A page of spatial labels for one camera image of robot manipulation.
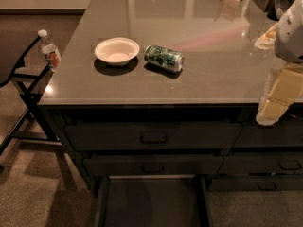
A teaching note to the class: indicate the glass jar with snacks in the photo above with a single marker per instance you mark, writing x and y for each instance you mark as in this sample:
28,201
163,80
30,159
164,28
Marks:
266,40

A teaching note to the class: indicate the bottom right drawer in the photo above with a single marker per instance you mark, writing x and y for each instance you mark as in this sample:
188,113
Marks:
258,183

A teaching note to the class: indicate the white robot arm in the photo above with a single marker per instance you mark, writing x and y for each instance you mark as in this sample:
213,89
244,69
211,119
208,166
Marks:
288,44

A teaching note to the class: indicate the white paper bowl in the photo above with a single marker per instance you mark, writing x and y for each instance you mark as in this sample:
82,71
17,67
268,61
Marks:
117,51

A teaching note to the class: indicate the top left drawer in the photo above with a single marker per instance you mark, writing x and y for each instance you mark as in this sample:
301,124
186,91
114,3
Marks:
152,135

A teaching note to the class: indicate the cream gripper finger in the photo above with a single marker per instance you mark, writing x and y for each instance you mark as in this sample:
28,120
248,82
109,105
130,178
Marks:
282,88

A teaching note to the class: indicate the clear plastic water bottle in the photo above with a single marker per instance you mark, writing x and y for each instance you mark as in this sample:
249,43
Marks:
49,50

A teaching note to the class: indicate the green soda can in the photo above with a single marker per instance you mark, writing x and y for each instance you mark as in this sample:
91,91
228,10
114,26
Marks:
164,58

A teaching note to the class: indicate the middle left drawer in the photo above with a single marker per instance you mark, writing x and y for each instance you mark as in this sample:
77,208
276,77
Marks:
122,165

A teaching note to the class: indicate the black metal chair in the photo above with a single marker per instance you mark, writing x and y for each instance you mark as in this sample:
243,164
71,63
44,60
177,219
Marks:
14,46

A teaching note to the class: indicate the dark counter cabinet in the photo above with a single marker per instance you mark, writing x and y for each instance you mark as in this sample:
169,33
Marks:
222,77

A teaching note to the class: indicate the open bottom left drawer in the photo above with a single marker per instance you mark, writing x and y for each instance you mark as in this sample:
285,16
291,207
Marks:
156,201

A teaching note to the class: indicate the middle right drawer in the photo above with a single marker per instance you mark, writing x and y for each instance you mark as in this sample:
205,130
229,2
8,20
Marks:
259,163

